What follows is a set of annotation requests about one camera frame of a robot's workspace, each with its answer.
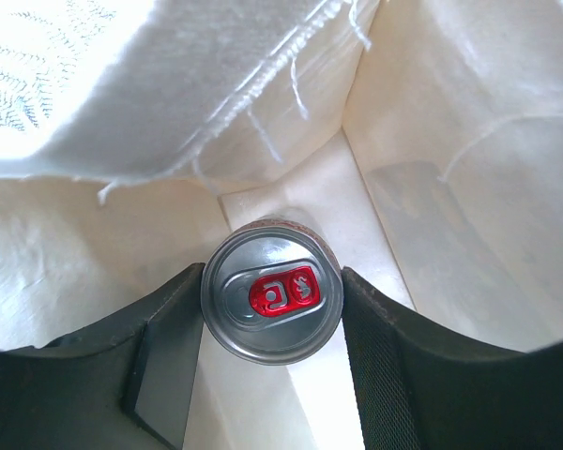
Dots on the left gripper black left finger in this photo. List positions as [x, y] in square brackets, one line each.
[123, 382]

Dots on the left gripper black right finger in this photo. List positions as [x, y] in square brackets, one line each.
[420, 385]

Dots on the red tab can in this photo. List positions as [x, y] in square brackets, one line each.
[272, 293]

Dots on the beige canvas tote bag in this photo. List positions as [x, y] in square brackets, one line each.
[424, 138]

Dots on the floral patterned table mat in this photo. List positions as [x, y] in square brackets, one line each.
[51, 54]

